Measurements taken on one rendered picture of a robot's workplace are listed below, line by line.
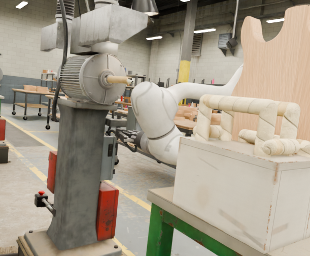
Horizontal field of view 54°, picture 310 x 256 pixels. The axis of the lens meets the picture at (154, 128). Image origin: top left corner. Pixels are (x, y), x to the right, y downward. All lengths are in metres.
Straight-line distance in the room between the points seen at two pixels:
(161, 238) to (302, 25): 0.65
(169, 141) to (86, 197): 0.94
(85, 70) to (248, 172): 1.07
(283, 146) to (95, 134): 1.25
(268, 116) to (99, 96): 1.06
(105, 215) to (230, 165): 1.32
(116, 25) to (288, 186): 0.90
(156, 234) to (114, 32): 0.77
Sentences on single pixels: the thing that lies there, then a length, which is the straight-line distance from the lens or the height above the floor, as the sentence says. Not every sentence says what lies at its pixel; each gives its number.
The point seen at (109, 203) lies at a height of 0.53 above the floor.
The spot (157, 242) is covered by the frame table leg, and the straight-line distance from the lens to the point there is 0.90.
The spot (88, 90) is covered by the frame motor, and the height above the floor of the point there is 1.18.
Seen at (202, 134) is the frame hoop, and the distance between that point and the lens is 0.72.
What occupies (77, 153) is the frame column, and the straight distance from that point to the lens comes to 1.70.
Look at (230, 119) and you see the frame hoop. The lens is 0.78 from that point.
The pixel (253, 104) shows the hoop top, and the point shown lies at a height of 1.20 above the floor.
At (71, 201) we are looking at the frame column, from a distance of 1.77.
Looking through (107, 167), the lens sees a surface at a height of 0.74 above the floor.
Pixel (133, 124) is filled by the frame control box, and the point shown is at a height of 1.03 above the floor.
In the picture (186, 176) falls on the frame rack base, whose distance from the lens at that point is 0.74.
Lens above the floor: 1.20
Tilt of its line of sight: 6 degrees down
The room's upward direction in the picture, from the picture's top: 6 degrees clockwise
